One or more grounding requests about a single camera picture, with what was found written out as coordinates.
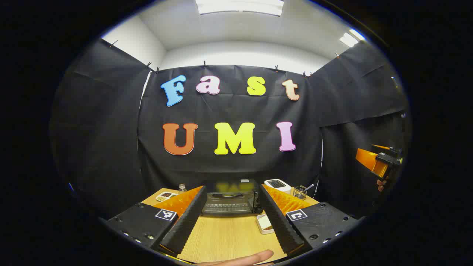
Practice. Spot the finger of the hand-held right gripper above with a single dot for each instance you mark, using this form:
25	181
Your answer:
367	159

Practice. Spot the metal spoon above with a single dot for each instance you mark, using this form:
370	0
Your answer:
309	187

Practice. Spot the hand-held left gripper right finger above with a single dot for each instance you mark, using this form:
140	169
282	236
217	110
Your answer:
278	221

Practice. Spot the small ceiling light panel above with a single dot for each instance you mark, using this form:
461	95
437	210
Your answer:
351	38

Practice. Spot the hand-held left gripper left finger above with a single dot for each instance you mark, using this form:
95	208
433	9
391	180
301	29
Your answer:
188	221

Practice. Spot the white rectangular tray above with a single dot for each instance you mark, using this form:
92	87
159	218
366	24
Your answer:
263	223

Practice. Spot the black electric oven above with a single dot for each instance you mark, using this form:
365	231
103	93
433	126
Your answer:
231	201

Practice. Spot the black backdrop cloth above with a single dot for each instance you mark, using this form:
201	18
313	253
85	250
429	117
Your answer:
111	129

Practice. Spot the clear plastic water bottle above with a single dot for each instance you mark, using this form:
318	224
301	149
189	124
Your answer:
182	189

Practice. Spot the white toaster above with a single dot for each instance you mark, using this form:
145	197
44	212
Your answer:
277	184

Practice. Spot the white dish with nuts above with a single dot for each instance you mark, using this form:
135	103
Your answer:
166	195

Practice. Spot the large ceiling light panel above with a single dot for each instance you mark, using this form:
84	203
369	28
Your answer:
240	6

